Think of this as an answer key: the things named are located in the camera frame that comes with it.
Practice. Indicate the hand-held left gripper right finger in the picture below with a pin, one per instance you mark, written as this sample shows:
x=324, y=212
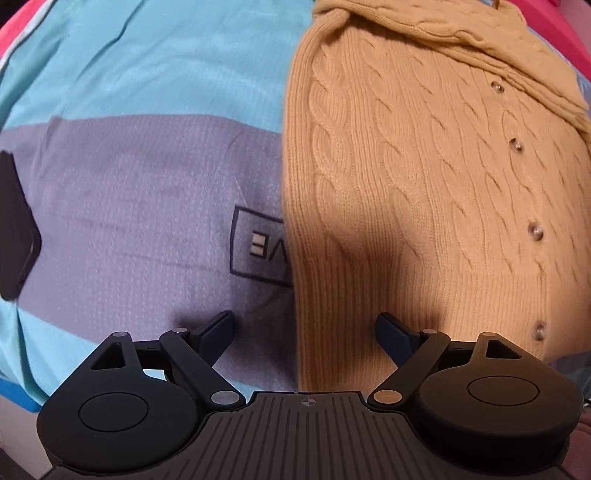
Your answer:
x=392, y=333

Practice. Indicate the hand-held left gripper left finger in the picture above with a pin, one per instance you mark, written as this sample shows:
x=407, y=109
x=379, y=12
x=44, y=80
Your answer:
x=217, y=330

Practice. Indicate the black flat device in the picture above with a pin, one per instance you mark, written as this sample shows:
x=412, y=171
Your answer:
x=16, y=230

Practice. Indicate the blue grey patterned bed sheet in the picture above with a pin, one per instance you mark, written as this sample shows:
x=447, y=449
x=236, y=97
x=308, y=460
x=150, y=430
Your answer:
x=138, y=92

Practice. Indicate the pink blanket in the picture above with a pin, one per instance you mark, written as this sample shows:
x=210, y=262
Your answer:
x=554, y=27

